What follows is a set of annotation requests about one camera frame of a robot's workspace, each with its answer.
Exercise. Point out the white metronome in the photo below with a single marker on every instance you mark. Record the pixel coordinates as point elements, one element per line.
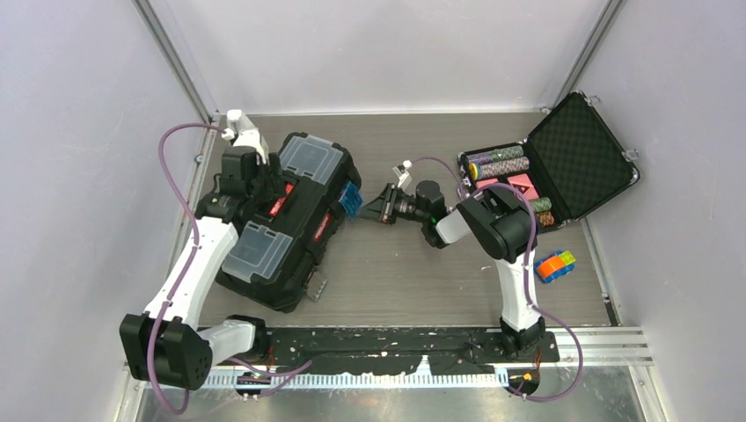
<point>238,121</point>

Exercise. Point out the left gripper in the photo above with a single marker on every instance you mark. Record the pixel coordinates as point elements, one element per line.
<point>272,170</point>

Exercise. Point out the poker chip row green red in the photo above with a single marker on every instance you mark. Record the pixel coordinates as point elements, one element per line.
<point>541,205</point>

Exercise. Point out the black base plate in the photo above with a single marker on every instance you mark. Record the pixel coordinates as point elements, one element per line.
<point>398,350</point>

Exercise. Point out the blue orange small object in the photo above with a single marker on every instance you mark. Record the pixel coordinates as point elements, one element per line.
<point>556,265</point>

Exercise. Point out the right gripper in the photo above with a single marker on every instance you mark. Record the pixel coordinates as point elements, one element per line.
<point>382,207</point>

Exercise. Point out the poker chip row orange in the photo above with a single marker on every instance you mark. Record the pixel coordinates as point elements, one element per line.
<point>546,219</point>

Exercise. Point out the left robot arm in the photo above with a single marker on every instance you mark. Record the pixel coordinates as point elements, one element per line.
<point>164,345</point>

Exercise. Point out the poker chip row top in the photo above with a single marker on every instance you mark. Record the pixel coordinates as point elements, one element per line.
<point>496,155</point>

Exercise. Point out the black plastic toolbox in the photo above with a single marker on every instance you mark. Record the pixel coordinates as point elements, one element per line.
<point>283,241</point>

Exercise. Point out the pink card deck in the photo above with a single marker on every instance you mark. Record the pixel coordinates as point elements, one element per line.
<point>486,182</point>

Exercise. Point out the black aluminium poker chip case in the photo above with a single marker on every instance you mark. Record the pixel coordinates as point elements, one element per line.
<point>575,160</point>

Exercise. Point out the red card deck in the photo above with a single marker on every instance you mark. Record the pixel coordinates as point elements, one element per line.
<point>524,185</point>

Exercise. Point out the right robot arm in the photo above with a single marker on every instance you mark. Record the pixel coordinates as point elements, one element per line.
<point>505,225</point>

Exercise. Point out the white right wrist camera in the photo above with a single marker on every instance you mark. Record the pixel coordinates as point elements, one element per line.
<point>402,173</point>

